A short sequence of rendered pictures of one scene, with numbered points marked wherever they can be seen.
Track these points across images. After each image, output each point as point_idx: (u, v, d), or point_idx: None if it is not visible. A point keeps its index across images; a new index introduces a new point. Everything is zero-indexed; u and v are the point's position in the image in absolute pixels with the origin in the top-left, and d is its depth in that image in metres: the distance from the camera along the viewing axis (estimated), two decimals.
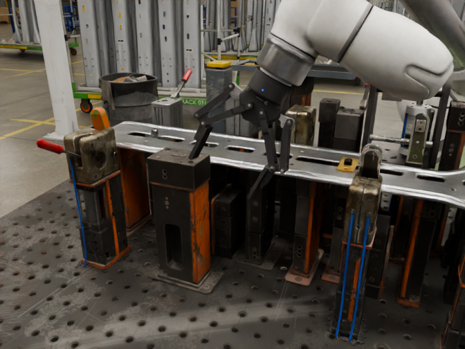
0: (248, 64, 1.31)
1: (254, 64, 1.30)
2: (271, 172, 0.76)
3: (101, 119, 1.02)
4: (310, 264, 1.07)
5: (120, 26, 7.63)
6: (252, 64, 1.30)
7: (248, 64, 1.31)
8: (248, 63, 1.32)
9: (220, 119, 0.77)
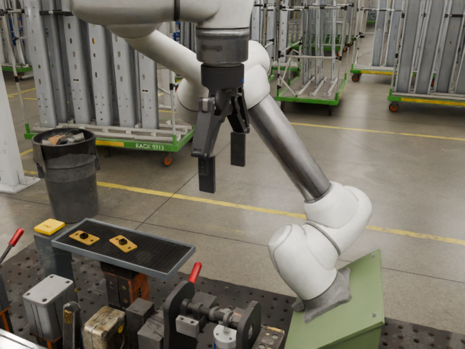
0: (74, 235, 1.15)
1: (79, 238, 1.14)
2: (243, 133, 0.84)
3: None
4: None
5: None
6: (75, 239, 1.14)
7: (74, 236, 1.15)
8: (76, 233, 1.16)
9: (216, 136, 0.72)
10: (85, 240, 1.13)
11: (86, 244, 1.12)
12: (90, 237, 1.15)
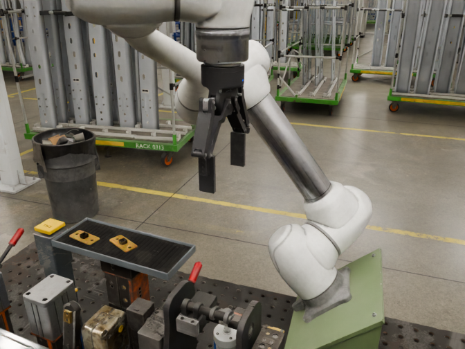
0: (74, 235, 1.15)
1: (79, 237, 1.14)
2: (243, 133, 0.84)
3: None
4: None
5: None
6: (75, 238, 1.14)
7: (74, 235, 1.15)
8: (76, 233, 1.16)
9: (216, 136, 0.72)
10: (85, 240, 1.13)
11: (86, 244, 1.12)
12: (91, 236, 1.15)
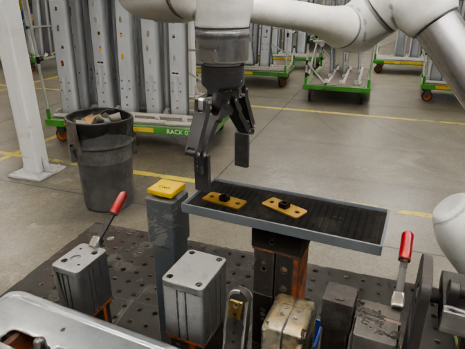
0: (210, 197, 0.83)
1: (217, 201, 0.82)
2: (248, 134, 0.84)
3: None
4: None
5: None
6: (214, 201, 0.81)
7: (210, 198, 0.83)
8: (210, 194, 0.84)
9: (213, 136, 0.72)
10: (229, 203, 0.80)
11: (232, 208, 0.79)
12: (234, 199, 0.82)
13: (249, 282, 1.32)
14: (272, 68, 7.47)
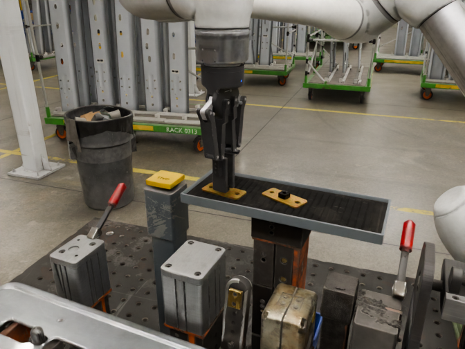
0: (209, 188, 0.82)
1: (216, 191, 0.81)
2: (233, 154, 0.80)
3: None
4: None
5: None
6: (213, 192, 0.80)
7: (208, 188, 0.82)
8: (210, 185, 0.83)
9: (225, 137, 0.75)
10: (228, 194, 0.80)
11: (232, 199, 0.78)
12: (233, 190, 0.81)
13: (249, 277, 1.31)
14: (272, 67, 7.46)
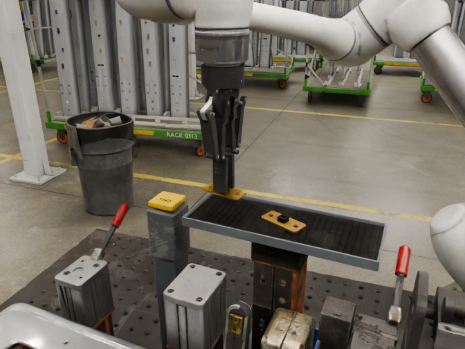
0: (208, 188, 0.82)
1: (216, 191, 0.81)
2: (232, 154, 0.80)
3: None
4: None
5: None
6: (213, 192, 0.80)
7: (208, 189, 0.82)
8: (210, 185, 0.83)
9: (225, 137, 0.75)
10: (228, 194, 0.80)
11: (232, 199, 0.78)
12: (233, 190, 0.81)
13: (249, 290, 1.33)
14: (272, 70, 7.48)
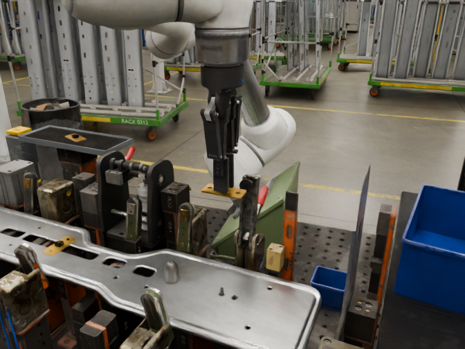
0: (208, 189, 0.82)
1: (217, 192, 0.81)
2: (231, 154, 0.80)
3: None
4: (50, 328, 1.19)
5: None
6: (214, 192, 0.80)
7: (208, 190, 0.81)
8: (208, 186, 0.83)
9: (226, 137, 0.75)
10: (230, 194, 0.80)
11: (234, 198, 0.79)
12: (233, 189, 0.82)
13: None
14: None
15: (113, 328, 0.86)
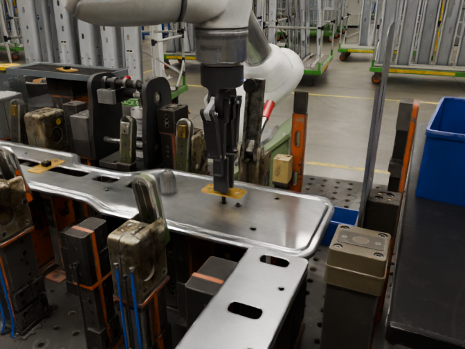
0: (208, 189, 0.82)
1: (217, 192, 0.81)
2: (231, 154, 0.80)
3: None
4: (37, 262, 1.10)
5: None
6: (214, 192, 0.80)
7: (208, 190, 0.81)
8: (208, 187, 0.83)
9: (225, 137, 0.75)
10: (230, 194, 0.80)
11: (234, 198, 0.79)
12: (233, 189, 0.82)
13: None
14: None
15: (102, 235, 0.77)
